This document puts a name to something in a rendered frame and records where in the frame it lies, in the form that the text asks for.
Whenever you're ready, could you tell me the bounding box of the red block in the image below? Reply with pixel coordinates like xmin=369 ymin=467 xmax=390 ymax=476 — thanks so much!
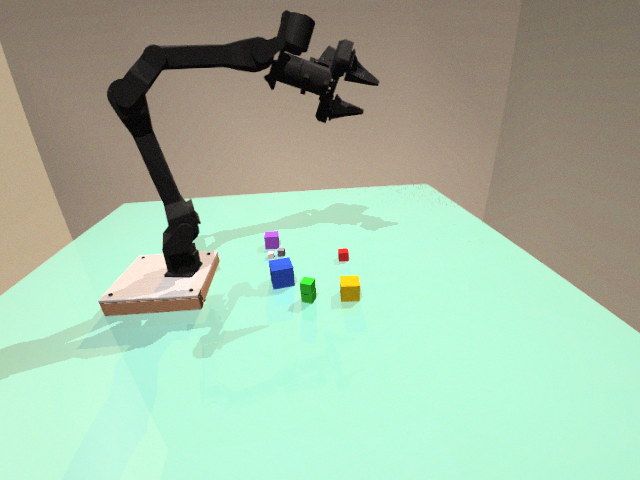
xmin=338 ymin=248 xmax=349 ymax=262

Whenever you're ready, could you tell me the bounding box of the blue cube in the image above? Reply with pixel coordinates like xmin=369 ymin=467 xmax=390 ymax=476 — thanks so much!
xmin=269 ymin=257 xmax=295 ymax=290

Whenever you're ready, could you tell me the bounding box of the yellow block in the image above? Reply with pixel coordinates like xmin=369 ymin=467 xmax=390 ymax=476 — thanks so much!
xmin=340 ymin=276 xmax=360 ymax=302

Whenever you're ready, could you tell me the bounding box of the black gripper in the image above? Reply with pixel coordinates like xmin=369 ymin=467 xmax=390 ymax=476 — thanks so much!
xmin=297 ymin=40 xmax=379 ymax=123

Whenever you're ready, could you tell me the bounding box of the purple block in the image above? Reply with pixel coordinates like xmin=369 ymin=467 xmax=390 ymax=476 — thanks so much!
xmin=264 ymin=231 xmax=279 ymax=249

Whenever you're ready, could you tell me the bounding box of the green block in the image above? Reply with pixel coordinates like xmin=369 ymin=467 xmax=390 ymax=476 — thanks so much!
xmin=300 ymin=277 xmax=315 ymax=295
xmin=301 ymin=288 xmax=316 ymax=304

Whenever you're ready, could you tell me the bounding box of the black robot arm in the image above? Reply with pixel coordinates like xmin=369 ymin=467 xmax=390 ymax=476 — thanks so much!
xmin=107 ymin=10 xmax=315 ymax=277

